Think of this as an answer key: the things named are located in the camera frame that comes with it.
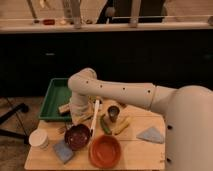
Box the white paper cup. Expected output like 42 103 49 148
29 129 49 149

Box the orange bowl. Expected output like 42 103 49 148
89 135 121 169

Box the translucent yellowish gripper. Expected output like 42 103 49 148
71 110 93 125

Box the small metal cup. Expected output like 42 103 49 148
107 106 120 122

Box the blue sponge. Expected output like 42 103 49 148
53 140 74 164

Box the green chili pepper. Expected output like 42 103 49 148
100 114 112 135

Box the green plastic tray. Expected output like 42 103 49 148
39 78 71 122

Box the wooden block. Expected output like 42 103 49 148
58 104 70 115

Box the yellow banana toy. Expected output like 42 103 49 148
114 117 131 135

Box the dark red bowl on counter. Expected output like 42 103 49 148
42 19 55 25

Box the black chair base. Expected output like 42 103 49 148
0 103 29 144

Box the blue folded cloth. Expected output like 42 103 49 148
137 127 164 144

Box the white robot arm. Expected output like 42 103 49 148
68 68 213 171

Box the purple bowl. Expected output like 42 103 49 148
64 124 90 151

